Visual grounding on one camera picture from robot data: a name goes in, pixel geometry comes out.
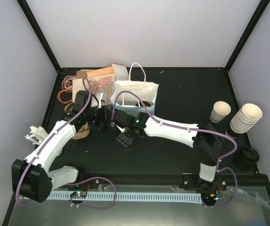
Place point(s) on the light blue paper bag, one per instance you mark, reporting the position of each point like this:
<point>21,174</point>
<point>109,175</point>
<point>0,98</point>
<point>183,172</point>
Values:
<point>129,93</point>

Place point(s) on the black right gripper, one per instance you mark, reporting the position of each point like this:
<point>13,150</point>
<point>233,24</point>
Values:
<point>125,141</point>

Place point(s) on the light blue cable duct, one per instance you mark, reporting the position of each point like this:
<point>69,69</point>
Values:
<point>126,197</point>

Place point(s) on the rubber bands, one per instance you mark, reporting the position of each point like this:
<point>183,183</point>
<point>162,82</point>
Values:
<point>66,88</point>

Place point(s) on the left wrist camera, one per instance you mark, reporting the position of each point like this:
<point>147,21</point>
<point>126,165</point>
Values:
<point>101,97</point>

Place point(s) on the stack of black lids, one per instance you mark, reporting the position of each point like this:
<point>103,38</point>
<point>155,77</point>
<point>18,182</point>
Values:
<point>246,158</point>

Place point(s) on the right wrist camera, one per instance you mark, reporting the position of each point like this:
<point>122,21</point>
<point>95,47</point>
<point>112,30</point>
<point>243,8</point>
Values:
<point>122,129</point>

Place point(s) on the illustrated greeting card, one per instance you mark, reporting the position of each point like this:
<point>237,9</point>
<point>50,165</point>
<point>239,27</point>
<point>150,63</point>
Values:
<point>99,84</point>

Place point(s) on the white plastic cutlery pile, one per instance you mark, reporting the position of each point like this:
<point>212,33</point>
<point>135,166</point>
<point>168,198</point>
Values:
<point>37,135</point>

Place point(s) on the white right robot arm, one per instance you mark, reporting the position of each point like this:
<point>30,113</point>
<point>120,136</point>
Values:
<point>204,138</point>

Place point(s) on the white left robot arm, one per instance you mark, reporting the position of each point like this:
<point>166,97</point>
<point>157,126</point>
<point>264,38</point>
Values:
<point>31,177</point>

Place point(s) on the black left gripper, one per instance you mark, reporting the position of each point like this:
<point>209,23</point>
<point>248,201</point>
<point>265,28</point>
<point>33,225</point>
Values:
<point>106,114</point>

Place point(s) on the brown cardboard sleeve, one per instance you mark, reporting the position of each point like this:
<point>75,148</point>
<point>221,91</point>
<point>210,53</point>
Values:
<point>82,73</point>

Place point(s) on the black lid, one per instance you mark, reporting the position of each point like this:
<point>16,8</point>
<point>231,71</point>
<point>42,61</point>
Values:
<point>145,103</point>

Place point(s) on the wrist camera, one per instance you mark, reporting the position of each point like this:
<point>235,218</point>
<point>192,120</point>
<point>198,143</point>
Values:
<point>101,97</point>
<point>122,129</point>

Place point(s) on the stack of white paper cups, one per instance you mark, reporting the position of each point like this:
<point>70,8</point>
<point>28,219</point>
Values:
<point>247,116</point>

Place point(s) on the brown pulp cup carrier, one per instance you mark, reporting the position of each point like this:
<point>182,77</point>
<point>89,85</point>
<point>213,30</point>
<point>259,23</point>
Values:
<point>84,130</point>

